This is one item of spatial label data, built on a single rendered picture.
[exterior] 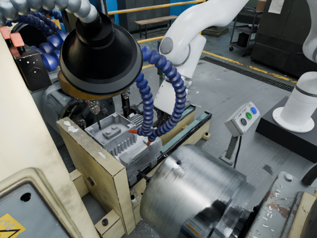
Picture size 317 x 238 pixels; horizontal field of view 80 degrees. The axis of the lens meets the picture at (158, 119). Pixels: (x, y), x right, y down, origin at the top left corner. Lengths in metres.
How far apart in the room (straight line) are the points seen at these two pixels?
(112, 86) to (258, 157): 0.96
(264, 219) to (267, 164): 0.63
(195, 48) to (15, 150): 0.51
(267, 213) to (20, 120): 0.43
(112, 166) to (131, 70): 0.36
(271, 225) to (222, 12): 0.50
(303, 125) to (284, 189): 0.72
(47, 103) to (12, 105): 0.60
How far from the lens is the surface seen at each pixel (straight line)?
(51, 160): 0.31
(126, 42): 0.17
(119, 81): 0.16
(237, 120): 0.77
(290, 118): 1.15
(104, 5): 0.44
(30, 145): 0.28
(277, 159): 1.10
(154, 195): 0.47
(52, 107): 0.82
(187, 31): 0.55
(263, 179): 0.99
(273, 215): 0.46
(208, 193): 0.43
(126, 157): 0.60
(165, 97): 0.64
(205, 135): 1.06
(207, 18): 0.57
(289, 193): 0.50
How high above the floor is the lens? 1.53
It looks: 38 degrees down
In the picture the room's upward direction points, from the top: straight up
